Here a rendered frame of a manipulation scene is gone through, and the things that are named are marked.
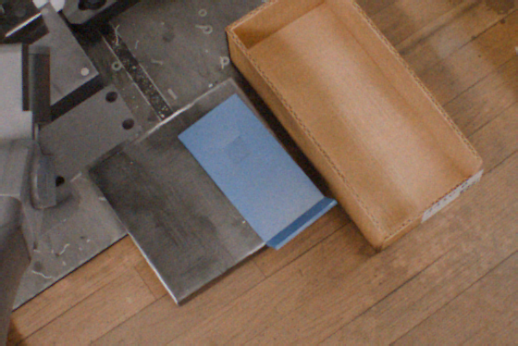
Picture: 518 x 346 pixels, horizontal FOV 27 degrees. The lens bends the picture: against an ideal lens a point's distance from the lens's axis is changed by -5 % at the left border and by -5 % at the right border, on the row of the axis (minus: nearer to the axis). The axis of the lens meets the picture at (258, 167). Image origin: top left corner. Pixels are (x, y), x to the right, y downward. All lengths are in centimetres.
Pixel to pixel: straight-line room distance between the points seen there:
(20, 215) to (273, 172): 41
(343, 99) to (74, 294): 33
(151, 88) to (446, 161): 30
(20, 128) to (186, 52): 40
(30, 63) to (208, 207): 32
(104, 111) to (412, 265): 36
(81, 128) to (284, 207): 27
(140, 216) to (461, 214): 31
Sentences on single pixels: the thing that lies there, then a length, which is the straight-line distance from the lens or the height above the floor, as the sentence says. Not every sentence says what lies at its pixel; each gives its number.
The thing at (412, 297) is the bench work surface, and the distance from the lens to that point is 106.
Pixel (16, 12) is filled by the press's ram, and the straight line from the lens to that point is 92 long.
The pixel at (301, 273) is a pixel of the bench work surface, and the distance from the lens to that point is 106.
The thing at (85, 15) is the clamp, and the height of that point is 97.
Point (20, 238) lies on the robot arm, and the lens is 71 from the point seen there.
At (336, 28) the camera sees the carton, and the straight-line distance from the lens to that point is 114.
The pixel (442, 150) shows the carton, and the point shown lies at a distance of 110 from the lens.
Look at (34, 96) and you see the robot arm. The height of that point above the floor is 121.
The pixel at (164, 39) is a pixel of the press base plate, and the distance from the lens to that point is 115.
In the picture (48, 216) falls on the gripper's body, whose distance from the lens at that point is 91.
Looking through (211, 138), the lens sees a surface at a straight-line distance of 108.
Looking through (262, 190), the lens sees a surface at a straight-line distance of 106.
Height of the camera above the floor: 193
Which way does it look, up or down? 70 degrees down
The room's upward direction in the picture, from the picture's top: 8 degrees counter-clockwise
